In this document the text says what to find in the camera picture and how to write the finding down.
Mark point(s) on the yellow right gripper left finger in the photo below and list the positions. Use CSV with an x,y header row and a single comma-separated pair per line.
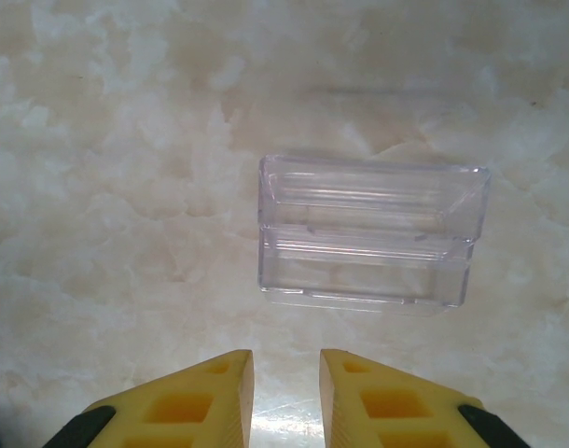
x,y
172,410

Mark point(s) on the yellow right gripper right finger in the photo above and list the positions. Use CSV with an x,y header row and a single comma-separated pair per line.
x,y
396,406

